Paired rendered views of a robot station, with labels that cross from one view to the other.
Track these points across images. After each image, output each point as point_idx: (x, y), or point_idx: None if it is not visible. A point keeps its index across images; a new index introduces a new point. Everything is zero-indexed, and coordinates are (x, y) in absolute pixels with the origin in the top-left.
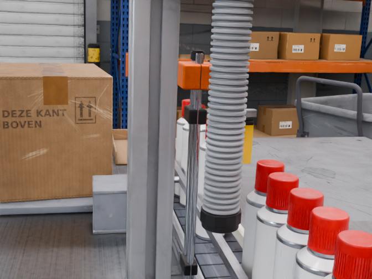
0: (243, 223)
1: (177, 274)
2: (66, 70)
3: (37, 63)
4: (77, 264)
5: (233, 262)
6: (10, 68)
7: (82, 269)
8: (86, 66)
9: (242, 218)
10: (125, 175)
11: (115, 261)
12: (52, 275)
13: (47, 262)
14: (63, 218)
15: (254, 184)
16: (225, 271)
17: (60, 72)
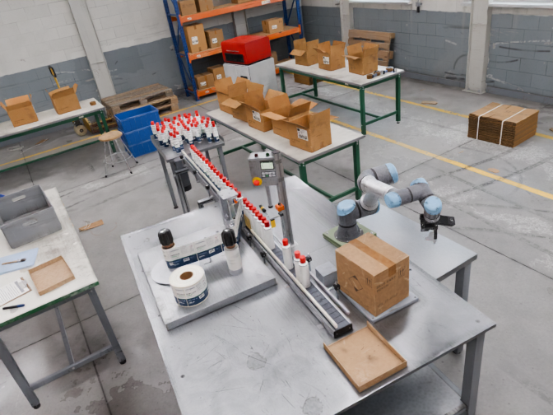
0: (285, 296)
1: None
2: (361, 252)
3: (392, 260)
4: (323, 261)
5: (274, 235)
6: (383, 244)
7: (321, 260)
8: (365, 264)
9: (286, 299)
10: (327, 273)
11: (314, 265)
12: (326, 256)
13: (332, 259)
14: None
15: (288, 330)
16: (281, 256)
17: (357, 246)
